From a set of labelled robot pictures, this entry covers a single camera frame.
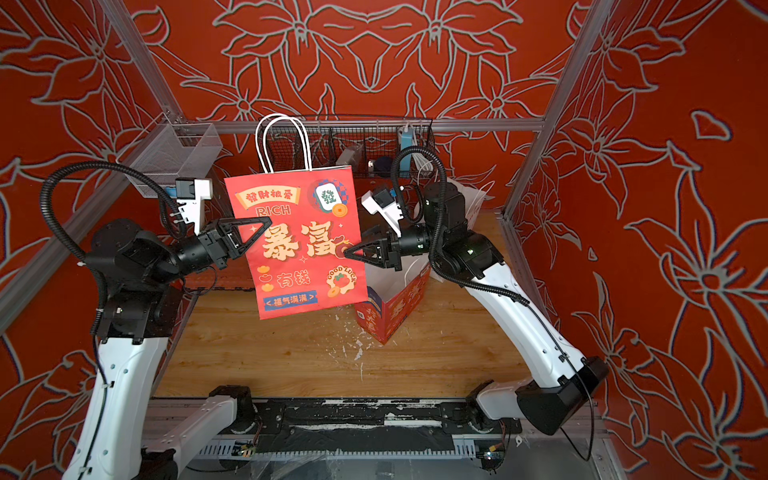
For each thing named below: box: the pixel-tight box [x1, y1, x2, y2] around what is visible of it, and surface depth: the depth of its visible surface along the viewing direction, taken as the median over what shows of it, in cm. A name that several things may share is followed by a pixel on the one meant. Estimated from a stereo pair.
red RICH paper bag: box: [224, 114, 369, 320], surface depth 52 cm
